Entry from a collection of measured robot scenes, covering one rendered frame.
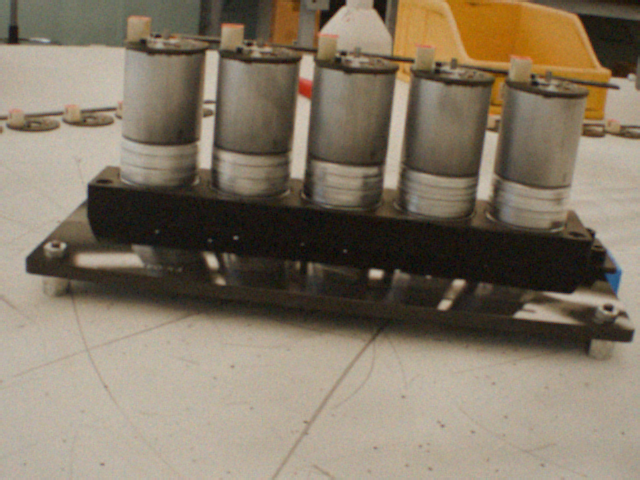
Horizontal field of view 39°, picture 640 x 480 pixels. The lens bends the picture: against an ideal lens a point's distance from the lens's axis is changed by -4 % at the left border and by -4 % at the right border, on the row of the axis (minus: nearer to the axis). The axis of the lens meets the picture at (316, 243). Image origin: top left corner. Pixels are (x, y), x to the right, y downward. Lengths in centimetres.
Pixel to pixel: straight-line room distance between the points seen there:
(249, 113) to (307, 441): 11
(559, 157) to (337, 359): 9
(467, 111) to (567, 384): 8
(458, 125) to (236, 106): 6
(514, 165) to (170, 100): 10
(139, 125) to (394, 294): 9
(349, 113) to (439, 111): 3
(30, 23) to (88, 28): 29
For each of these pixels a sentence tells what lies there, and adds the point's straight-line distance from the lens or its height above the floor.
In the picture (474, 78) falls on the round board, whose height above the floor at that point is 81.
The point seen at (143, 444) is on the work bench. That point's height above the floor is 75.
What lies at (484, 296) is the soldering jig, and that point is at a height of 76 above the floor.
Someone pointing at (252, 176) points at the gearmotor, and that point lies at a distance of 27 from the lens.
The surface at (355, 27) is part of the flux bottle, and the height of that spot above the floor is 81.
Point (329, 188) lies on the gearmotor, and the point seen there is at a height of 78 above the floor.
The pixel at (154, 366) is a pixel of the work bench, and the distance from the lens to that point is 22.
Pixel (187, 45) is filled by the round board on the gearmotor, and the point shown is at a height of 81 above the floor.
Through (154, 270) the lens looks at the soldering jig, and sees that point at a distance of 24.
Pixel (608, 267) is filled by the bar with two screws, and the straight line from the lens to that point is 28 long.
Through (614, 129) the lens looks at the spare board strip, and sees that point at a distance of 55.
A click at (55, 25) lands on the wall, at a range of 464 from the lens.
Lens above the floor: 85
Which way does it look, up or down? 20 degrees down
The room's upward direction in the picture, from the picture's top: 6 degrees clockwise
